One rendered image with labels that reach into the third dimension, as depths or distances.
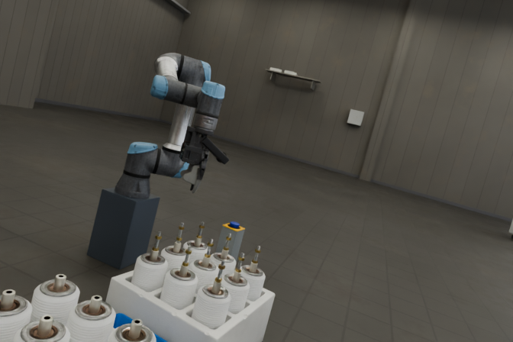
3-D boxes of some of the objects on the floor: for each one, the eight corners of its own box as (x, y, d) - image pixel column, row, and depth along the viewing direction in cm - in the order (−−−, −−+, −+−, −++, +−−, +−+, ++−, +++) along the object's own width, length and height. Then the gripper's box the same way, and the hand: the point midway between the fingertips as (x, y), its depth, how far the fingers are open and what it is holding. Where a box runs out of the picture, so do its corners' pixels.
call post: (202, 298, 149) (221, 225, 147) (212, 293, 155) (230, 223, 153) (217, 306, 146) (237, 231, 144) (226, 300, 152) (245, 229, 150)
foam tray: (97, 333, 112) (111, 277, 111) (177, 294, 147) (188, 251, 146) (199, 404, 95) (217, 339, 94) (262, 340, 130) (275, 293, 129)
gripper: (185, 124, 124) (170, 184, 126) (191, 127, 114) (175, 192, 116) (210, 130, 128) (195, 188, 129) (217, 133, 117) (201, 197, 119)
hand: (195, 188), depth 123 cm, fingers open, 3 cm apart
